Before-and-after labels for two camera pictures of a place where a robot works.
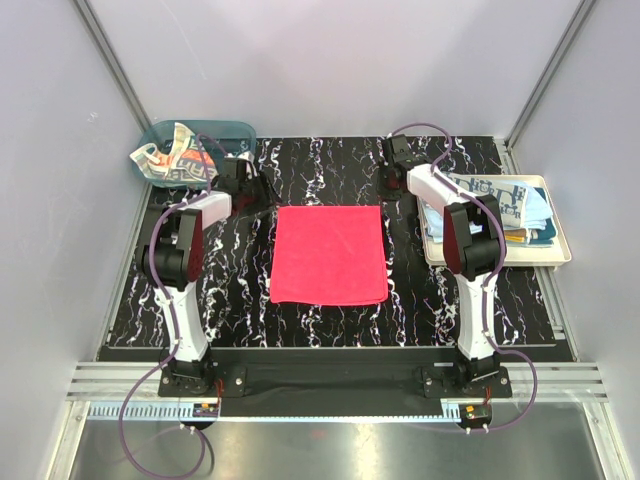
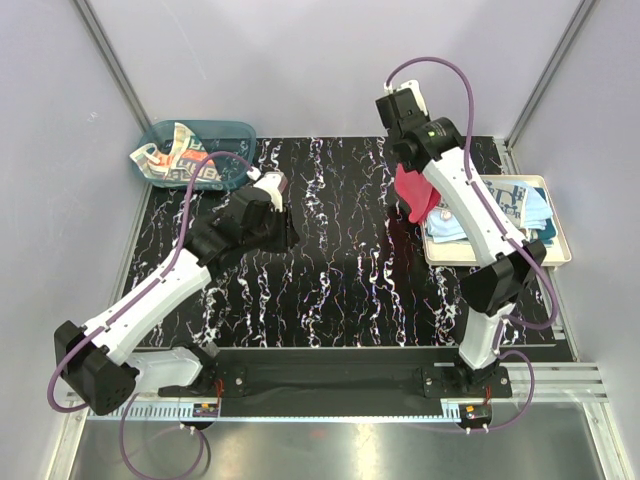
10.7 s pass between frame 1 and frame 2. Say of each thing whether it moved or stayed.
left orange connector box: stayed
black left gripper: moved
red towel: moved
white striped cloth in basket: stayed
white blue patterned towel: stayed
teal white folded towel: stayed
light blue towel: stayed
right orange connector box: stayed
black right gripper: moved
